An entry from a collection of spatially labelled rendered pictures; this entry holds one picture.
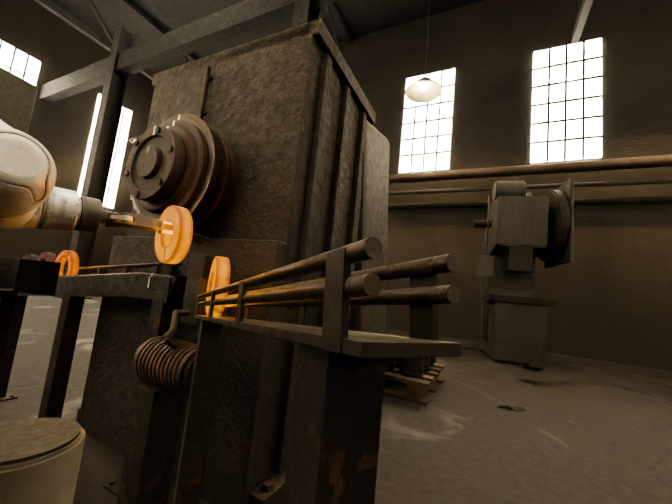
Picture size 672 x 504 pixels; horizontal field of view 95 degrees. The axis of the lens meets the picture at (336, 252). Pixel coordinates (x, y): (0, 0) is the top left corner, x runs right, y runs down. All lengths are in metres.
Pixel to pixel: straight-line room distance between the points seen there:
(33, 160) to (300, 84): 0.94
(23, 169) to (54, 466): 0.38
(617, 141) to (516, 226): 3.36
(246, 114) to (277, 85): 0.17
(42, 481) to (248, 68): 1.43
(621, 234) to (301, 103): 6.58
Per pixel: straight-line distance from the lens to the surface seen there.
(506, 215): 4.92
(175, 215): 0.89
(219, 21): 7.09
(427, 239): 7.06
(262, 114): 1.39
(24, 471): 0.51
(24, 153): 0.62
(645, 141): 7.89
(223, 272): 0.80
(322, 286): 0.20
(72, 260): 1.92
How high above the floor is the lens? 0.73
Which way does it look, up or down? 7 degrees up
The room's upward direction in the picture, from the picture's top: 6 degrees clockwise
